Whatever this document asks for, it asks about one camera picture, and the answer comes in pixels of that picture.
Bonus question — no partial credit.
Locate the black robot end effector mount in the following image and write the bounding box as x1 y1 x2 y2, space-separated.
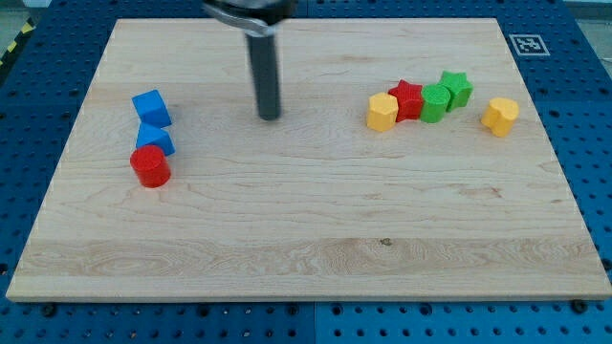
202 0 297 37

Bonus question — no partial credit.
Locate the yellow heart block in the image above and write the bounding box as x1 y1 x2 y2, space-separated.
480 97 519 138

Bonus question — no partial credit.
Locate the blue cube block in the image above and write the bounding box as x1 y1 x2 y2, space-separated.
132 89 172 128

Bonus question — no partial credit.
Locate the yellow hexagon block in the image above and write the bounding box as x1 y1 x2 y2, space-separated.
366 93 399 132

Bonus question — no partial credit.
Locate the blue triangular block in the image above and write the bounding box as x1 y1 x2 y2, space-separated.
135 122 175 156

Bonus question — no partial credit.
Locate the red star block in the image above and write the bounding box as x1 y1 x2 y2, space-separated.
388 79 424 122

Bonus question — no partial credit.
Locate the red cylinder block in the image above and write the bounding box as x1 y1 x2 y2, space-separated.
130 144 171 188

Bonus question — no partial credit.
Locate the green cylinder block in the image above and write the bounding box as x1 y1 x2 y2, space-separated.
420 84 450 123

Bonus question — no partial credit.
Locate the wooden board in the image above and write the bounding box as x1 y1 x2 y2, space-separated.
7 18 611 303

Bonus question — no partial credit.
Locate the green star block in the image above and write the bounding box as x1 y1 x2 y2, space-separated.
438 71 473 112

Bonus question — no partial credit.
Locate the white fiducial marker tag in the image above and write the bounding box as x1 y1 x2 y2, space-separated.
510 33 550 56

